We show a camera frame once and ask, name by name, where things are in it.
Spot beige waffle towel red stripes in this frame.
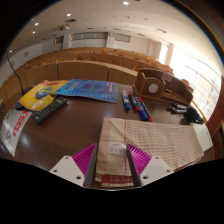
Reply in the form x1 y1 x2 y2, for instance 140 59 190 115
94 117 205 188

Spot red marker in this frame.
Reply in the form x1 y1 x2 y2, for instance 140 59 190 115
128 91 141 112
137 95 154 123

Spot white paper stack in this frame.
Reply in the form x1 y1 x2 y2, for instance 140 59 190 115
192 122 214 153

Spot black gooseneck desk microphone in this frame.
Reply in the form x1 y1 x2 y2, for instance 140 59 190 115
5 49 36 110

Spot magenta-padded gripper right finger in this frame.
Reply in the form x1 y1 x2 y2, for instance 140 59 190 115
125 143 175 188

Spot black remote control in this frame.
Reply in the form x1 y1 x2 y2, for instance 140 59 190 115
34 96 69 125

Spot black marker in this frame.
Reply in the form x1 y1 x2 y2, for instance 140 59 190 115
171 103 188 110
167 107 187 115

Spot rows of wooden seats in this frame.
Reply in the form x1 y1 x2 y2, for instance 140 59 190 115
0 46 174 101

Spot ceiling lights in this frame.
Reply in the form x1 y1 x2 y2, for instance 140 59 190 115
8 0 131 54

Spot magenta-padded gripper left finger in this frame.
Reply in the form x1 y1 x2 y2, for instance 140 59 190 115
49 143 98 188

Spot white red printed leaflet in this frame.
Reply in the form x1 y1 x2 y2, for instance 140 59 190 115
0 109 33 158

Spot yellow booklet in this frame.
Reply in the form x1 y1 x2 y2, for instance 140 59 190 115
18 79 70 112

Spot blue booklet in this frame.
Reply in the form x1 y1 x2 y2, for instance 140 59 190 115
54 78 120 104

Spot wooden desk organizer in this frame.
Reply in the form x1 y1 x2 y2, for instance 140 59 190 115
132 68 194 106

